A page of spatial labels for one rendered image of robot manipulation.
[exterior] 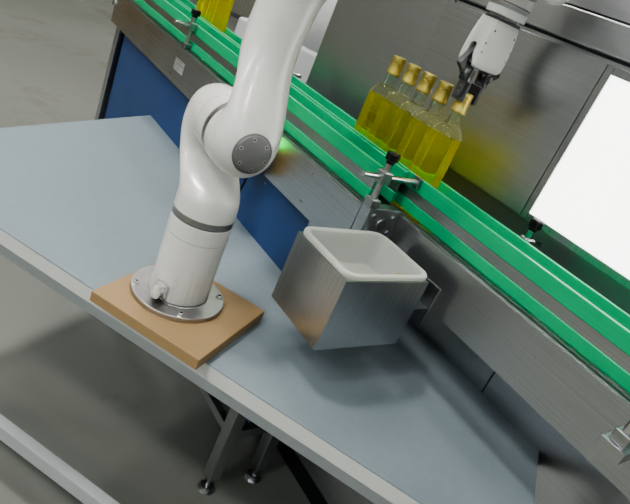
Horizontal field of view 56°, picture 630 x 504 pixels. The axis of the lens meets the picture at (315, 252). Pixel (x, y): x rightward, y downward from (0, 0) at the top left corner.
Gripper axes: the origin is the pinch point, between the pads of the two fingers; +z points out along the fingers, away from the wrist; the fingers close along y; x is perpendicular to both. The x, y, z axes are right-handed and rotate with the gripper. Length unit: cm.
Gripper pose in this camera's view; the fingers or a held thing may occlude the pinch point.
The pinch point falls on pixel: (467, 92)
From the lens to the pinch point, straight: 135.3
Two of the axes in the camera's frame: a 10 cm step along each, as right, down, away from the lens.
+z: -3.7, 8.4, 4.0
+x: 5.2, 5.4, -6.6
